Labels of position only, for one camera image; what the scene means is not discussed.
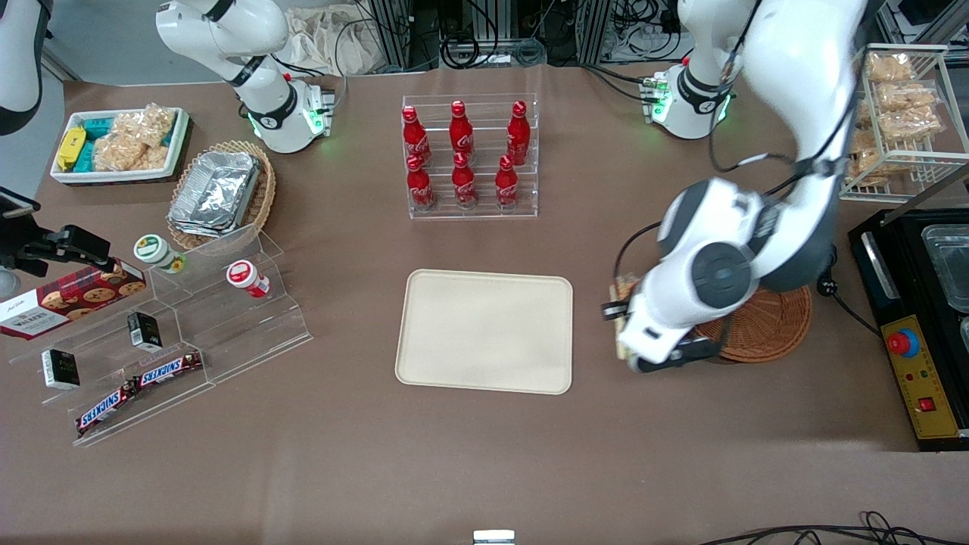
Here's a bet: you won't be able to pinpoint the clear acrylic bottle rack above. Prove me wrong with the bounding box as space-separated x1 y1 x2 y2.
401 93 540 221

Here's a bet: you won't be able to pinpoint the red cola bottle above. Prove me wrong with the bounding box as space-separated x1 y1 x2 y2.
406 155 437 212
506 101 531 165
451 152 478 210
449 100 475 161
401 105 432 168
494 155 521 210

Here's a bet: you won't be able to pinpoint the white wire rack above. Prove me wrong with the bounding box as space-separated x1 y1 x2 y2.
839 43 969 204

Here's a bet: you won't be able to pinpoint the black cable bundle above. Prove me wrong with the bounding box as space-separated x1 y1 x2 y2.
442 0 547 70

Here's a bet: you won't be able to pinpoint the black power cable with plug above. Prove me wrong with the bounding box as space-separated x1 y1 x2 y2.
815 246 883 338

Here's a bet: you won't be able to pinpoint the beige crumpled cloth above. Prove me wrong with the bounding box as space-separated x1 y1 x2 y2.
283 7 380 77

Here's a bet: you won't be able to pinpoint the bagged rice cracker snack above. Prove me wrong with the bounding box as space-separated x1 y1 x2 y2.
92 135 170 173
114 104 177 149

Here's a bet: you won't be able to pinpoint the clear acrylic step shelf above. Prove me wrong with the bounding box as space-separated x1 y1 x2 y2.
8 223 314 448

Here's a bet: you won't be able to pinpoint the white rectangular snack bin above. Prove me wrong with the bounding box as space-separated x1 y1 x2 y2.
50 107 191 185

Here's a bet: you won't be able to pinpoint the brown Snickers bar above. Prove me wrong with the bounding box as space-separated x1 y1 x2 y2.
134 351 204 390
75 381 142 438

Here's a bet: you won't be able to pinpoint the aluminium frame post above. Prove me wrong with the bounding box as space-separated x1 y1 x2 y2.
368 0 444 73
578 0 615 66

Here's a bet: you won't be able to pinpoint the black control box yellow panel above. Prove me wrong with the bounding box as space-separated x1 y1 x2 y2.
847 206 969 453

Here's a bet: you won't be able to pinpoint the yellow snack packet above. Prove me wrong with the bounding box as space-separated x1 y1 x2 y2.
57 126 87 172

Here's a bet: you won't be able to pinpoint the black base cable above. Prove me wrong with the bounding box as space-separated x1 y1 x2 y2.
581 64 653 104

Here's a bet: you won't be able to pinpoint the green lid white cup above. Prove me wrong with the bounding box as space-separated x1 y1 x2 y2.
133 234 188 275

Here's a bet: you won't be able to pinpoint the red cookie box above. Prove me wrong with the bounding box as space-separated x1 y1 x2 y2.
0 260 148 341

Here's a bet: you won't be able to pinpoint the triangle sandwich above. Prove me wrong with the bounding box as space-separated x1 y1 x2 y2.
612 274 639 361

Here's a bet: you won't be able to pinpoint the cream rectangular tray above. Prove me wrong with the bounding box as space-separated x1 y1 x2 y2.
394 269 575 396

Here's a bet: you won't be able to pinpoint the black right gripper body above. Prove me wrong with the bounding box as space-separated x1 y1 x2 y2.
0 220 55 278

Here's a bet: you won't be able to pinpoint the black floor cables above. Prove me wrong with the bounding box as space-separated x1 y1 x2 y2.
695 510 969 545

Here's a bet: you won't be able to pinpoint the red lid white cup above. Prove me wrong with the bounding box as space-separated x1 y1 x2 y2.
226 260 271 299

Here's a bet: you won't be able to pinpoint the aluminium foil container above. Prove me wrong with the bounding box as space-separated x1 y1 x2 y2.
167 151 263 238

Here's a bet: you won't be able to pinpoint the clear plastic container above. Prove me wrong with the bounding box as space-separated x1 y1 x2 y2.
921 223 969 313

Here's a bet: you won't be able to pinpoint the oval tan wicker basket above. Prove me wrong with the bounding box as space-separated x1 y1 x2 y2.
166 140 278 253

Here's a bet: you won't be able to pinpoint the round brown wicker basket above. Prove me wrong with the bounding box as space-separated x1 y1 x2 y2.
693 283 814 364

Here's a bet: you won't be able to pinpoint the small black box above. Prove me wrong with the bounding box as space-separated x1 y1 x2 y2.
126 311 164 353
41 349 82 391

